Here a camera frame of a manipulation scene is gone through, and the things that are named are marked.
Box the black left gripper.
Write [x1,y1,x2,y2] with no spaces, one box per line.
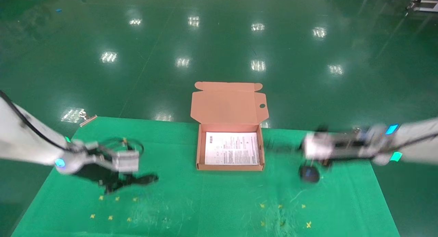
[74,163,132,195]

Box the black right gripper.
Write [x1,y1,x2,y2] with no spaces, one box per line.
[315,126,375,167]

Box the black wired computer mouse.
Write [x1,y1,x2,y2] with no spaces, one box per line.
[265,138,321,184]

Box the open brown cardboard box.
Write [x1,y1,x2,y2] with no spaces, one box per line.
[190,81,270,171]

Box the white printed instruction sheet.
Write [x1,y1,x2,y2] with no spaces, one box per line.
[205,132,260,165]

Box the green table cloth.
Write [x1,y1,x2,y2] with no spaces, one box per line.
[10,116,401,237]

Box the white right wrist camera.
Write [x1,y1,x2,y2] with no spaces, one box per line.
[304,132,335,159]

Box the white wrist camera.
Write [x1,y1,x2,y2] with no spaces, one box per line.
[111,150,140,172]
[304,132,335,159]

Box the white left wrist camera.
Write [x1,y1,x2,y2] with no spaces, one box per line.
[111,150,140,172]

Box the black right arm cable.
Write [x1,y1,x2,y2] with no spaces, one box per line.
[373,133,438,155]

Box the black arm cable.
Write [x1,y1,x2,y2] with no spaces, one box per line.
[0,90,144,155]
[373,133,438,155]

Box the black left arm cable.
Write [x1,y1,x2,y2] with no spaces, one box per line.
[0,90,144,155]

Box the white metal frame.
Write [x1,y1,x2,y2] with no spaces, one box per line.
[405,0,438,13]

